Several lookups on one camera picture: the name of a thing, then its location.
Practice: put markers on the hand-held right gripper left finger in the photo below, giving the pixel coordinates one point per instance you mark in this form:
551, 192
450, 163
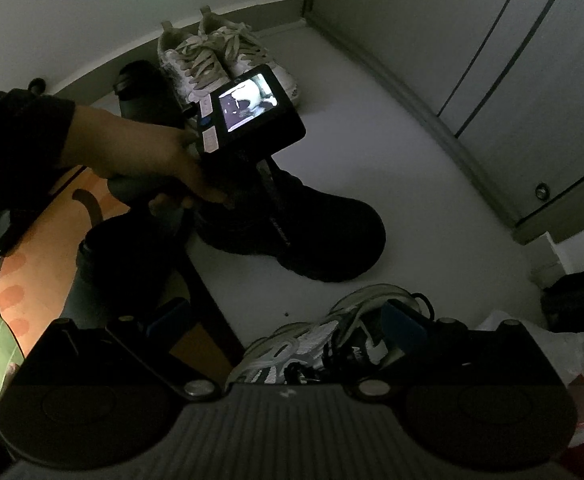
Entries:
172, 320

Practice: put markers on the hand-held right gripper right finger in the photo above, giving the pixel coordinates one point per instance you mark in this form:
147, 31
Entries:
402, 330

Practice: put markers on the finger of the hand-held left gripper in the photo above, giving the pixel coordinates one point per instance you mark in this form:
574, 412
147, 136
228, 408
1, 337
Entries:
274, 210

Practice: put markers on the black chunky shoe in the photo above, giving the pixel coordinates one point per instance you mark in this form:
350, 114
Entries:
332, 230

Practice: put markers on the dark grey slipper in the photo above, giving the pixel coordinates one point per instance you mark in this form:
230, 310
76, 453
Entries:
117, 270

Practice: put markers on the grey mesh running sneaker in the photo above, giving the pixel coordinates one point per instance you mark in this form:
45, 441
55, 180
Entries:
312, 345

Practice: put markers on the black slipper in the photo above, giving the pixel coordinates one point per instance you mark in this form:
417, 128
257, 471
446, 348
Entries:
144, 95

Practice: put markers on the person's left hand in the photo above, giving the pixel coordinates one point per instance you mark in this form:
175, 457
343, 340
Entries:
137, 150

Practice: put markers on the orange floor mat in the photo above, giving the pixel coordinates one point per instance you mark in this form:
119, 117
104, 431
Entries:
47, 260

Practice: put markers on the white plastic bag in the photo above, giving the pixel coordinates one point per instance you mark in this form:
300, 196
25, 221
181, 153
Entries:
567, 360

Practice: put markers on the dark bag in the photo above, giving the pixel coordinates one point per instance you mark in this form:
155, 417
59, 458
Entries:
582, 300

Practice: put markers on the metal cabinet latch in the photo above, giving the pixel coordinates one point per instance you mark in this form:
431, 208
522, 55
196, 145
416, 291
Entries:
541, 191

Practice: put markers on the grey cabinet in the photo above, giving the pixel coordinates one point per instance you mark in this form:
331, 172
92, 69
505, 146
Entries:
447, 35

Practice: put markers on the black door stopper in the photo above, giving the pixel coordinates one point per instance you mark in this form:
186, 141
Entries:
37, 85

